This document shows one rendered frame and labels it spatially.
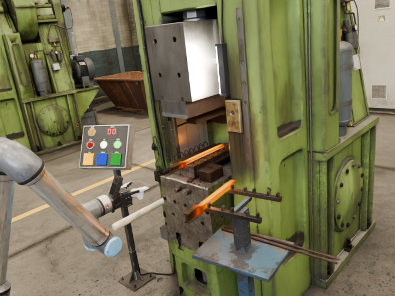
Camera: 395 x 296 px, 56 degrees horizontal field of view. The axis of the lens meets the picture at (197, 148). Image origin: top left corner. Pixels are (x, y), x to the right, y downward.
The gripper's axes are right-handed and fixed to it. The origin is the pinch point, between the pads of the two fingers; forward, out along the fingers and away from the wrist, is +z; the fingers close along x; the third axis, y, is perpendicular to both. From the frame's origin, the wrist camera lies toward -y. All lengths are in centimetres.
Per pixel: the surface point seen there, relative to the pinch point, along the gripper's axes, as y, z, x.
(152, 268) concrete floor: 100, 40, -59
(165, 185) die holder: 13.6, 26.4, -11.7
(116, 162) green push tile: 0.4, 15.6, -42.4
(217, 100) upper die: -32, 58, 8
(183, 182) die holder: 8.6, 26.6, 3.8
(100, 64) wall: -10, 500, -797
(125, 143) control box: -9.7, 23.5, -41.1
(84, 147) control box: -8, 10, -67
